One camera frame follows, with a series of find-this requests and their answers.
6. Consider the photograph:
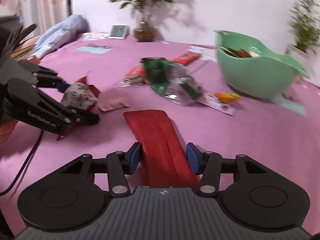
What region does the green clear snack packet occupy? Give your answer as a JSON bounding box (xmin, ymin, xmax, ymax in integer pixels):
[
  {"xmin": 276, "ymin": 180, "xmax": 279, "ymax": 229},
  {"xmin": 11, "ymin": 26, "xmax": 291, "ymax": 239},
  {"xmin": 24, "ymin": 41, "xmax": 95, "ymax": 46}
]
[{"xmin": 141, "ymin": 57, "xmax": 208, "ymax": 107}]

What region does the olive yellow snack packet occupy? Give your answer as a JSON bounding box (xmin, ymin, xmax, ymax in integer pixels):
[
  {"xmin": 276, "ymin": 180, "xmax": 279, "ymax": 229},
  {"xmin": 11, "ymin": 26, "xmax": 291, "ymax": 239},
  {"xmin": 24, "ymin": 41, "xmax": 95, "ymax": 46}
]
[{"xmin": 222, "ymin": 46, "xmax": 238, "ymax": 57}]

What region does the pink round cake packet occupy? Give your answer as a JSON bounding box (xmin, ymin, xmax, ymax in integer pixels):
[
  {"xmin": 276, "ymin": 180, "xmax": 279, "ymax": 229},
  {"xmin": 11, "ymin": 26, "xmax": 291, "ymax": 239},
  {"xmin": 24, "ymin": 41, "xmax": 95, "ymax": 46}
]
[{"xmin": 97, "ymin": 87, "xmax": 131, "ymax": 112}]

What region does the small plant in white pot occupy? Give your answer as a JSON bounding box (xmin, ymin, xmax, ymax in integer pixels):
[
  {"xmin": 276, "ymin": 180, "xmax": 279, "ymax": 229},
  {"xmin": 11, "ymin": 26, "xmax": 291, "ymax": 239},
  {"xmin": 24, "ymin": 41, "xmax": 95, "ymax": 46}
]
[{"xmin": 285, "ymin": 0, "xmax": 320, "ymax": 61}]

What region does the small red snack packet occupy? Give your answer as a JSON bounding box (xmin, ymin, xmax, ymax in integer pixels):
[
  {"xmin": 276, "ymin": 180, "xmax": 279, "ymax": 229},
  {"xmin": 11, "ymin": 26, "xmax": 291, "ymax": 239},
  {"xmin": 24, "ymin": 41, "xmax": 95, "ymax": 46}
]
[{"xmin": 118, "ymin": 64, "xmax": 148, "ymax": 87}]

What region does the grey blue cloth bundle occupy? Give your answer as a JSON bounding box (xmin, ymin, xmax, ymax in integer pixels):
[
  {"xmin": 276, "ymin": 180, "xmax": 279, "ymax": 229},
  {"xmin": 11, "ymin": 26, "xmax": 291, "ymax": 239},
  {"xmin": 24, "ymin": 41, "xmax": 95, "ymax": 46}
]
[{"xmin": 35, "ymin": 14, "xmax": 90, "ymax": 58}]

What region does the green plastic bowl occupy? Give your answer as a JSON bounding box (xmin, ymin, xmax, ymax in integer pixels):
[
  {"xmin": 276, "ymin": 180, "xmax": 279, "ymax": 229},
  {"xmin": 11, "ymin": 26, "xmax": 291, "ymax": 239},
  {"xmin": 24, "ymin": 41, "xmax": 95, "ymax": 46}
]
[{"xmin": 214, "ymin": 30, "xmax": 311, "ymax": 100}]

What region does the plain red snack pouch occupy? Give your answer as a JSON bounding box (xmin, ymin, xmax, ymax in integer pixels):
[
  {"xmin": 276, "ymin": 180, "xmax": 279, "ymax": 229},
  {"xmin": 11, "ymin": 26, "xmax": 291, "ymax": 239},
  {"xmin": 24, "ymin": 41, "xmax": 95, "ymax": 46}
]
[{"xmin": 123, "ymin": 109, "xmax": 201, "ymax": 188}]

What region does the white digital clock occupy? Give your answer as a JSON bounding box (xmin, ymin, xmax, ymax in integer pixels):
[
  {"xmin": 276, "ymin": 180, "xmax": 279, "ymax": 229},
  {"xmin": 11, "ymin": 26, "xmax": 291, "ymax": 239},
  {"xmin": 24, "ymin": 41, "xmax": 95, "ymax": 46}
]
[{"xmin": 109, "ymin": 25, "xmax": 130, "ymax": 39}]

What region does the leafy plant in glass vase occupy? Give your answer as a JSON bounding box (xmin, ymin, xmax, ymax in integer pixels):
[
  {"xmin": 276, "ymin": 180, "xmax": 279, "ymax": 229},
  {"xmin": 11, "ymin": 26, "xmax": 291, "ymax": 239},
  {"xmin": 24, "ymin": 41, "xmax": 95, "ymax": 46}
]
[{"xmin": 109, "ymin": 0, "xmax": 186, "ymax": 43}]

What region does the pink floral tablecloth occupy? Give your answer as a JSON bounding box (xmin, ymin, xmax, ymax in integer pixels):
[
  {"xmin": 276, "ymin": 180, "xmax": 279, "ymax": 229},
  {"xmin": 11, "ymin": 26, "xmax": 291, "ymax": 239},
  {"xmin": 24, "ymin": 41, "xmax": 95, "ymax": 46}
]
[{"xmin": 0, "ymin": 31, "xmax": 320, "ymax": 240}]

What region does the white orange snack packet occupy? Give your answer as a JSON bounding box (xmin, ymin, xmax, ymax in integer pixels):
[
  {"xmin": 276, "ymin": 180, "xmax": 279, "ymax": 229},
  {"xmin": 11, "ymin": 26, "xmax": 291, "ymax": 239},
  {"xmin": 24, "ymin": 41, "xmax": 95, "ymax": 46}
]
[{"xmin": 200, "ymin": 92, "xmax": 243, "ymax": 117}]

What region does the long red snack packet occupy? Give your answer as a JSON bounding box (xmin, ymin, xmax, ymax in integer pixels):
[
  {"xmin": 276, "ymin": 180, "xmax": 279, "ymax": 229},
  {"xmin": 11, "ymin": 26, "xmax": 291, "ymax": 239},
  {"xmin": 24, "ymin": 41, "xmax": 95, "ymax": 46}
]
[{"xmin": 171, "ymin": 51, "xmax": 202, "ymax": 64}]

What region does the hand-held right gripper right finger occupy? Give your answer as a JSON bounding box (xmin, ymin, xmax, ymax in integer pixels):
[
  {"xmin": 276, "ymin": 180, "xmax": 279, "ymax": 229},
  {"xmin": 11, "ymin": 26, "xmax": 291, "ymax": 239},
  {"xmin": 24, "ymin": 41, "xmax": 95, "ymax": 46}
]
[{"xmin": 186, "ymin": 142, "xmax": 268, "ymax": 197}]

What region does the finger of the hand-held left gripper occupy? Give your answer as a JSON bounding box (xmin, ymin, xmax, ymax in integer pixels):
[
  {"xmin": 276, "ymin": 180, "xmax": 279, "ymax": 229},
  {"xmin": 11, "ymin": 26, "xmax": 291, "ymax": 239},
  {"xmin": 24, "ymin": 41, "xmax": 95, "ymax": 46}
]
[
  {"xmin": 32, "ymin": 86, "xmax": 100, "ymax": 126},
  {"xmin": 17, "ymin": 61, "xmax": 70, "ymax": 92}
]

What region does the pale patterned curtain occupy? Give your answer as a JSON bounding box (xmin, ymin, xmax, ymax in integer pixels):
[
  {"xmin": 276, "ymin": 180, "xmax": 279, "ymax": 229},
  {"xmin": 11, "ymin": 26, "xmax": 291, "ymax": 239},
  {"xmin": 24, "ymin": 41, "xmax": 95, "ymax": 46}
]
[{"xmin": 35, "ymin": 0, "xmax": 72, "ymax": 37}]

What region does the black cable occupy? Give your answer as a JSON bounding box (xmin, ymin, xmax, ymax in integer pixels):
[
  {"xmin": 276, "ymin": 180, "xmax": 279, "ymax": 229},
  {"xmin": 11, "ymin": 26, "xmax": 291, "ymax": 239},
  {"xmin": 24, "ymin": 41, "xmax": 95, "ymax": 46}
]
[{"xmin": 0, "ymin": 132, "xmax": 45, "ymax": 196}]

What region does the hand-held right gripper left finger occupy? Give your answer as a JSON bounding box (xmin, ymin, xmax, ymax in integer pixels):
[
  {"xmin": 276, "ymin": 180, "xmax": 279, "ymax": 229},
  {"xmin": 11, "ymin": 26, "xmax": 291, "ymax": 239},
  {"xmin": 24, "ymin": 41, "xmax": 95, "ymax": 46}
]
[{"xmin": 61, "ymin": 142, "xmax": 141, "ymax": 197}]

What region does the red white nut packet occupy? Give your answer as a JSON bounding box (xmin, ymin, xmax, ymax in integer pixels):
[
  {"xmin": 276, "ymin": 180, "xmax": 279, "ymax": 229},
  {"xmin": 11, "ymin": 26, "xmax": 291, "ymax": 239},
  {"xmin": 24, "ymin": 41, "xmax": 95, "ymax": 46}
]
[{"xmin": 57, "ymin": 72, "xmax": 101, "ymax": 140}]

